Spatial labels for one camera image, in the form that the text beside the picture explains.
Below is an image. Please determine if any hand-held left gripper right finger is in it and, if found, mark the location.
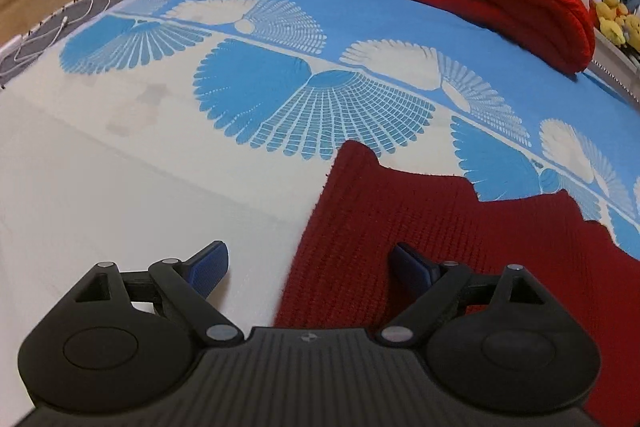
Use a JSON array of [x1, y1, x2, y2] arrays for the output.
[[375, 243, 547, 349]]

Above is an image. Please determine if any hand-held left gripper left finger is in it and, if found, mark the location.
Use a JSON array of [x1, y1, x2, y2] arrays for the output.
[[75, 241, 246, 349]]

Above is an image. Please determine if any dark red knit sweater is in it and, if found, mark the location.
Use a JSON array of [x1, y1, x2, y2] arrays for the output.
[[274, 140, 640, 427]]

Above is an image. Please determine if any blue and white printed blanket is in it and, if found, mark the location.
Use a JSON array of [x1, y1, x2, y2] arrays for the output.
[[0, 0, 640, 423]]

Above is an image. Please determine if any grey mattress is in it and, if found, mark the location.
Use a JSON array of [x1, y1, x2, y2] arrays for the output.
[[0, 0, 213, 84]]

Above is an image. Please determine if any yellow plush toy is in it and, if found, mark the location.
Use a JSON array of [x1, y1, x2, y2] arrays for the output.
[[590, 0, 630, 46], [620, 13, 640, 54]]

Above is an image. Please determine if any white cable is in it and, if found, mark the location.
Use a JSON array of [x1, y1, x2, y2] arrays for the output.
[[0, 0, 113, 80]]

